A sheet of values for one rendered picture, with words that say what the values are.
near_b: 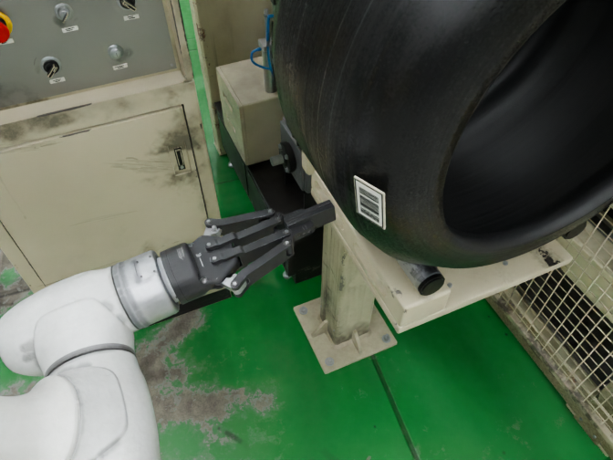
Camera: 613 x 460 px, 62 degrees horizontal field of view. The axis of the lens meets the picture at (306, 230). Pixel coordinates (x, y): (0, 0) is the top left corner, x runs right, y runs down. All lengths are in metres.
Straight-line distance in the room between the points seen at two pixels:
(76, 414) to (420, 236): 0.41
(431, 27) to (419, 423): 1.36
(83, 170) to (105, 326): 0.70
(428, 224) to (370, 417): 1.12
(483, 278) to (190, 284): 0.53
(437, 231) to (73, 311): 0.44
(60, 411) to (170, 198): 0.90
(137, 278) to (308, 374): 1.11
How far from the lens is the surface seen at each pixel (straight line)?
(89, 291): 0.66
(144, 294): 0.65
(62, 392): 0.58
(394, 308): 0.84
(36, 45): 1.18
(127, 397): 0.61
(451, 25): 0.46
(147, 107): 1.22
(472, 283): 0.94
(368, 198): 0.54
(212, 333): 1.79
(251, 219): 0.70
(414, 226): 0.59
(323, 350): 1.72
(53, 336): 0.66
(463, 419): 1.71
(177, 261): 0.65
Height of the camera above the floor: 1.54
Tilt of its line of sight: 50 degrees down
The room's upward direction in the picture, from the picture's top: straight up
